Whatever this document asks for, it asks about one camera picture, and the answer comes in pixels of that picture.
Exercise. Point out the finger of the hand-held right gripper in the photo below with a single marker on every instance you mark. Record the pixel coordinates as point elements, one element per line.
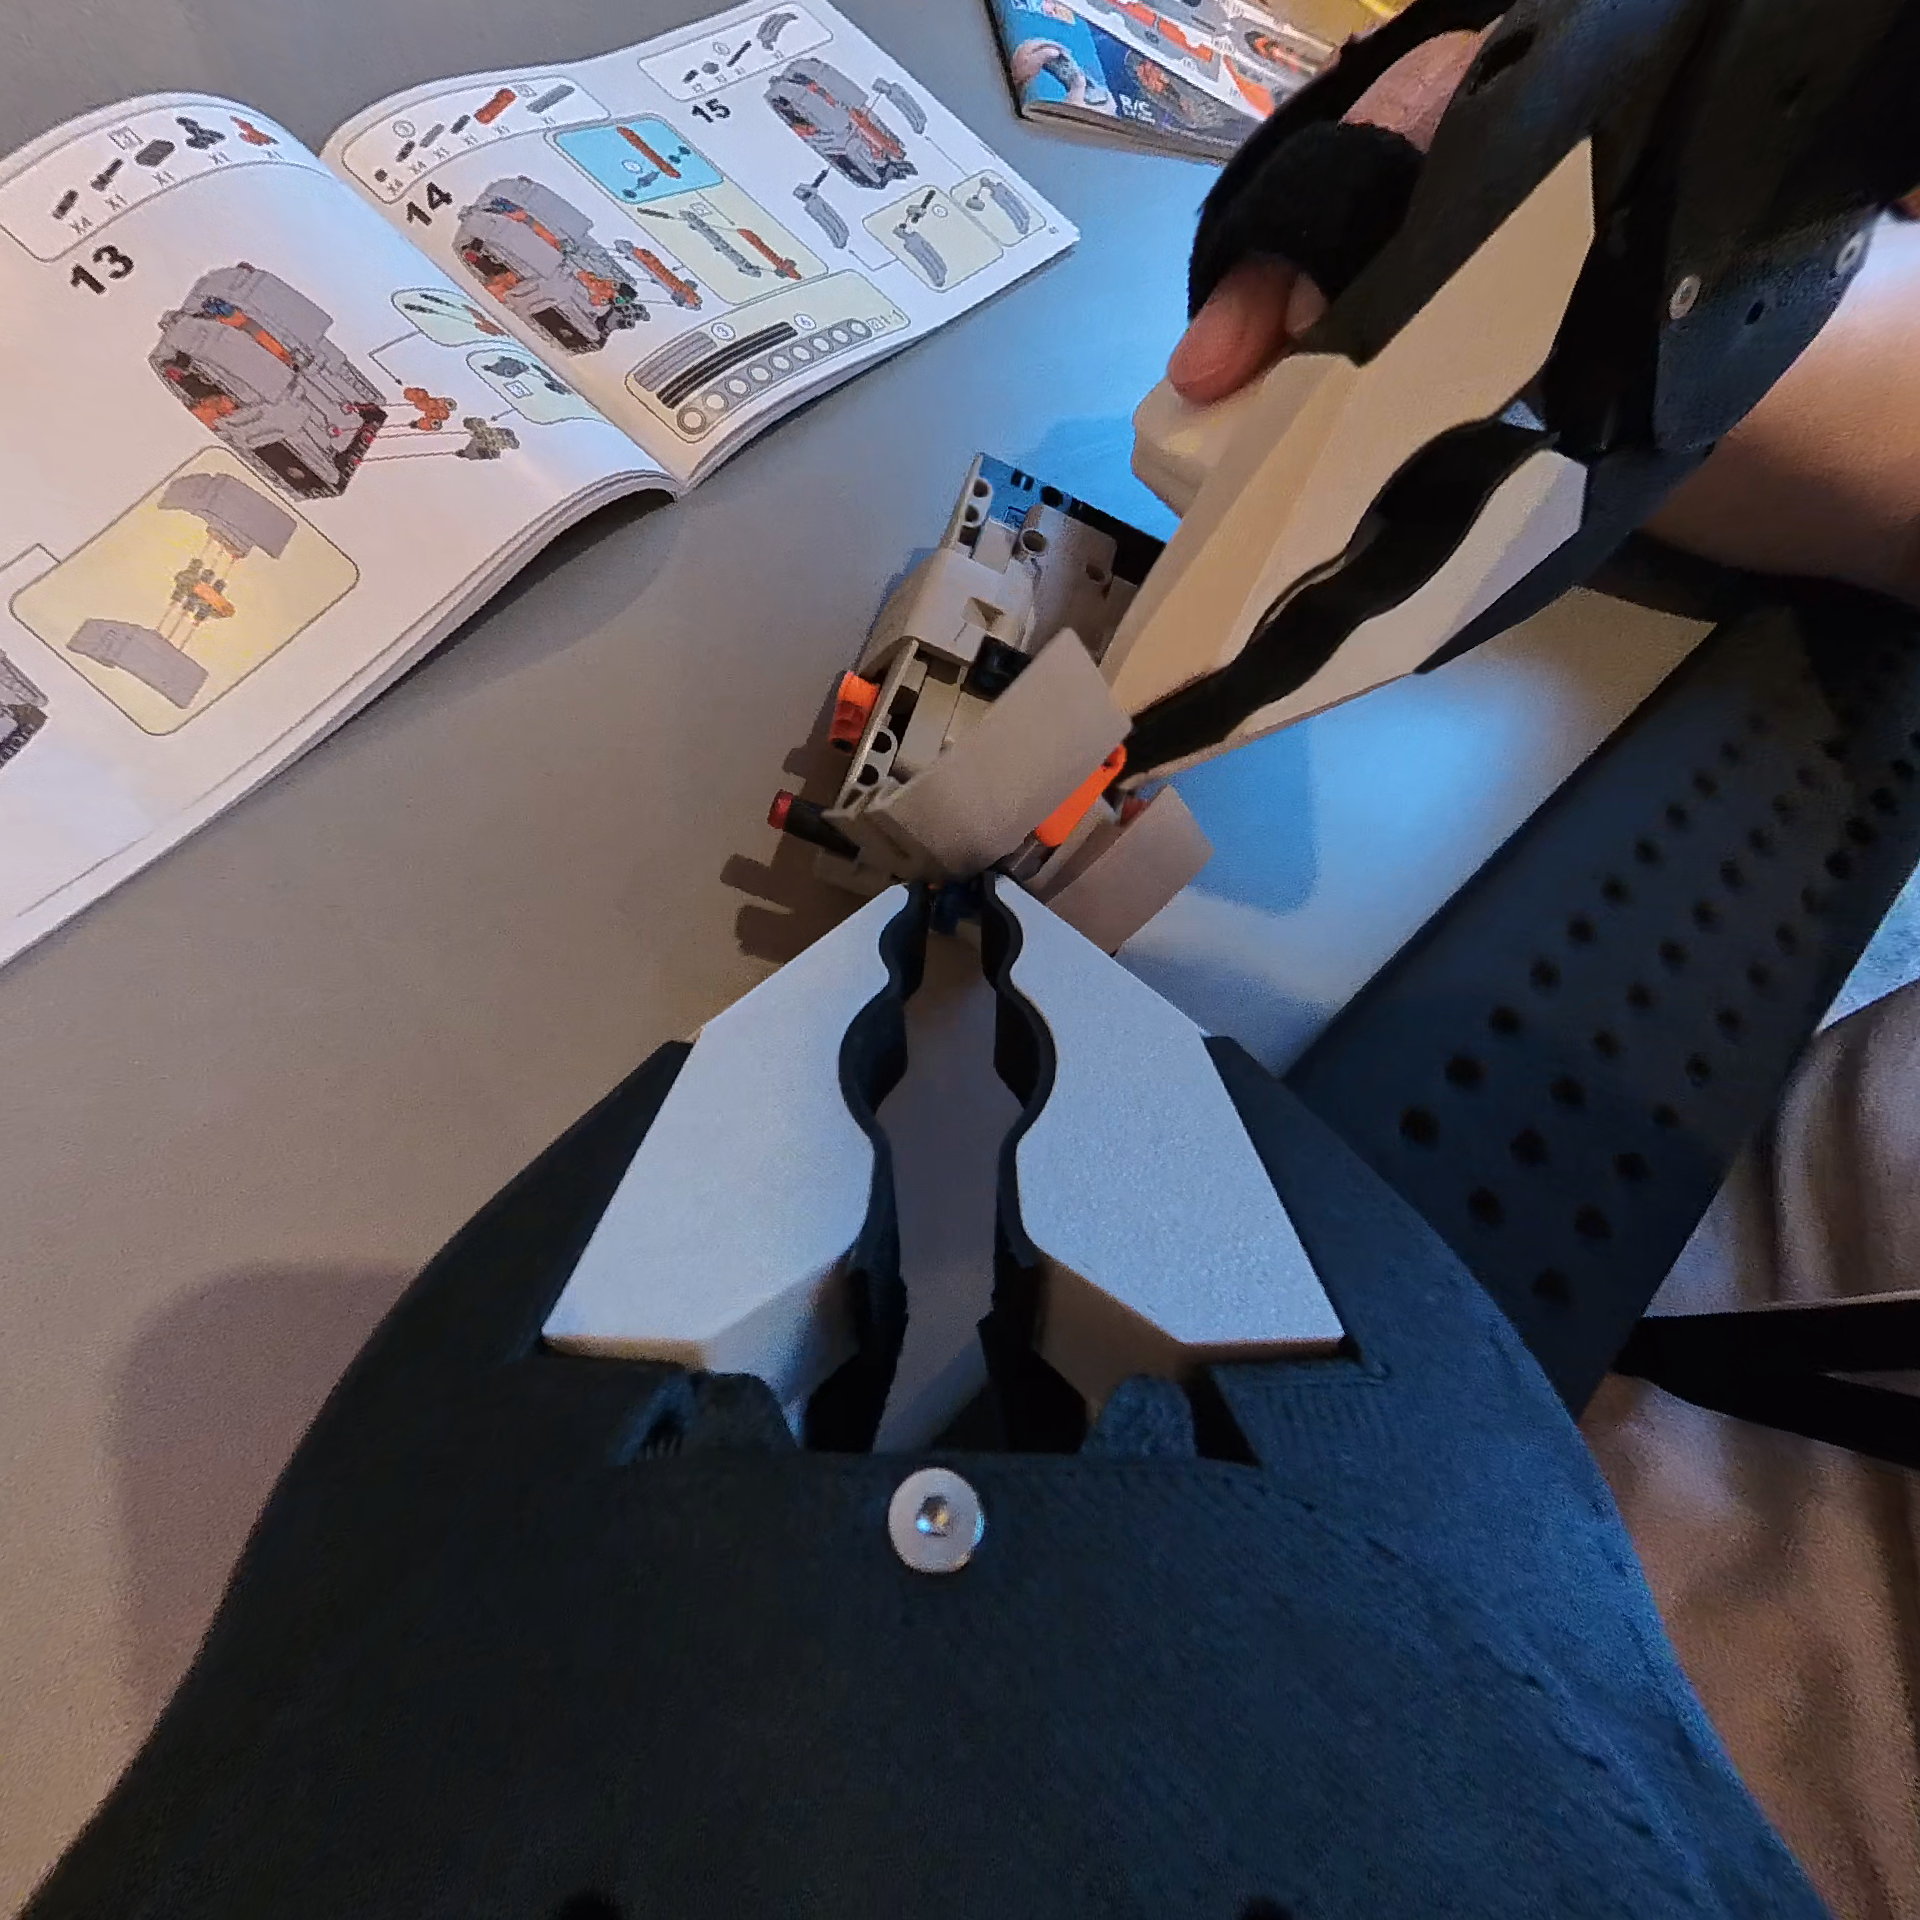
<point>1470,585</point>
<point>1349,483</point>

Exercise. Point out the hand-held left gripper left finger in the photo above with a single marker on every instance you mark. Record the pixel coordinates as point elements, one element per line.
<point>719,1200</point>

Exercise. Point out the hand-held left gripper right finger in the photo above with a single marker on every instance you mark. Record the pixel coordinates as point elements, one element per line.
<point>1171,1200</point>

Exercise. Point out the grey brick robot model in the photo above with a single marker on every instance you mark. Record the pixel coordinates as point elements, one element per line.
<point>960,634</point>

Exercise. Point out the person's right hand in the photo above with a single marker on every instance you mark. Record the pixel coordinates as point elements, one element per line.
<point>1230,347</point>

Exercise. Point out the clear sticker sheet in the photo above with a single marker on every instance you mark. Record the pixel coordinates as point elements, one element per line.
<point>1198,45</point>

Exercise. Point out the blue leaflet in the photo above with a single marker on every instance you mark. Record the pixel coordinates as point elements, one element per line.
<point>1051,76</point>

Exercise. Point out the open instruction booklet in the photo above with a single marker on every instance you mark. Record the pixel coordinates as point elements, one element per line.
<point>153,751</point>

